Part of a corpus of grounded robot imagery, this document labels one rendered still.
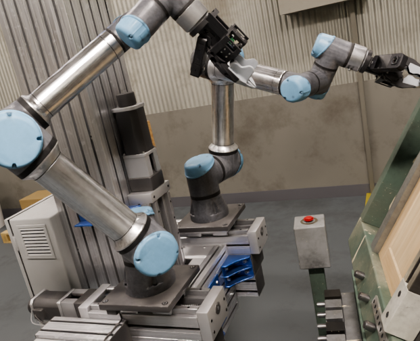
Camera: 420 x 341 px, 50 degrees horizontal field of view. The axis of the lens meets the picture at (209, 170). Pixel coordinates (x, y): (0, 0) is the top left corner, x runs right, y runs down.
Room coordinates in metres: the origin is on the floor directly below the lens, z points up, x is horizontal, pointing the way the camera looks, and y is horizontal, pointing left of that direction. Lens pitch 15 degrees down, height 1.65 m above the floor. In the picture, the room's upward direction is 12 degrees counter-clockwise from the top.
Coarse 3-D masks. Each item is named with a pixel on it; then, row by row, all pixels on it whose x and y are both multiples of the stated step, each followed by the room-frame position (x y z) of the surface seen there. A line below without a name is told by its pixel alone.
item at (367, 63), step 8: (368, 56) 1.33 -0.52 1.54; (368, 64) 1.34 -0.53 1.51; (360, 72) 1.36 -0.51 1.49; (368, 72) 1.39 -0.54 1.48; (376, 72) 1.37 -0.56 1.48; (384, 72) 1.32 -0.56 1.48; (392, 72) 1.31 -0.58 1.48; (400, 72) 1.31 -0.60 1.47; (376, 80) 1.37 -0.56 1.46; (384, 80) 1.33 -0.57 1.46; (392, 80) 1.31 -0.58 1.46
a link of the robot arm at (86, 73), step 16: (112, 32) 1.18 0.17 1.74; (96, 48) 1.16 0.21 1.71; (112, 48) 1.17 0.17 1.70; (128, 48) 1.20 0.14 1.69; (64, 64) 1.15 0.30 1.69; (80, 64) 1.14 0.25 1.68; (96, 64) 1.15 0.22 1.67; (48, 80) 1.13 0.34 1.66; (64, 80) 1.12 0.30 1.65; (80, 80) 1.14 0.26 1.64; (32, 96) 1.10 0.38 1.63; (48, 96) 1.10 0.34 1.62; (64, 96) 1.12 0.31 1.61; (32, 112) 1.08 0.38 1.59; (48, 112) 1.10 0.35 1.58
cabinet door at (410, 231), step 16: (416, 192) 1.28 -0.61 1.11; (416, 208) 1.23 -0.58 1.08; (400, 224) 1.28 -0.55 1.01; (416, 224) 1.18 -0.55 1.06; (400, 240) 1.23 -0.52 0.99; (416, 240) 1.13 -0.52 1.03; (384, 256) 1.29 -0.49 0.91; (400, 256) 1.18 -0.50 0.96; (384, 272) 1.23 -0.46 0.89; (400, 272) 1.13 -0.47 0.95
